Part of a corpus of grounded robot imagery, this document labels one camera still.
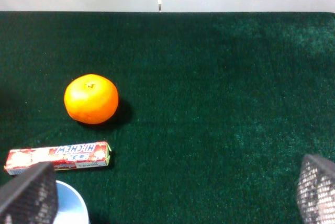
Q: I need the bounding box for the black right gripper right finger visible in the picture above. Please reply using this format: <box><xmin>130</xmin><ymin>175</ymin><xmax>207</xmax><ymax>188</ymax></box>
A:
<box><xmin>297</xmin><ymin>154</ymin><xmax>334</xmax><ymax>224</ymax></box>

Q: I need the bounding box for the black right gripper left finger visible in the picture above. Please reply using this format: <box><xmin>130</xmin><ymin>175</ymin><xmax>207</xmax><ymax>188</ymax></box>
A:
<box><xmin>1</xmin><ymin>162</ymin><xmax>58</xmax><ymax>224</ymax></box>

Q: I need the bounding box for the light blue bowl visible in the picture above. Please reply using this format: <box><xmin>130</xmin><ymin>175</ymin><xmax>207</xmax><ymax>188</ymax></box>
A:
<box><xmin>53</xmin><ymin>180</ymin><xmax>91</xmax><ymax>224</ymax></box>

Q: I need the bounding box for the Hi-Chew candy stick pack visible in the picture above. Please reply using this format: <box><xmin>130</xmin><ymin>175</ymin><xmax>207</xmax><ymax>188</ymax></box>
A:
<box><xmin>4</xmin><ymin>141</ymin><xmax>111</xmax><ymax>175</ymax></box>

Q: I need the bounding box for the orange mandarin fruit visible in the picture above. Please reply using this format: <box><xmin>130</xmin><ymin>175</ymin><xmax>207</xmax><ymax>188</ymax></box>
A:
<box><xmin>63</xmin><ymin>74</ymin><xmax>119</xmax><ymax>125</ymax></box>

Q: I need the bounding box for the green felt table cloth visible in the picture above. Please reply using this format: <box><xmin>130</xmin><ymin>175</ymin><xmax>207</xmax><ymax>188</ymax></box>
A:
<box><xmin>1</xmin><ymin>12</ymin><xmax>334</xmax><ymax>223</ymax></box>

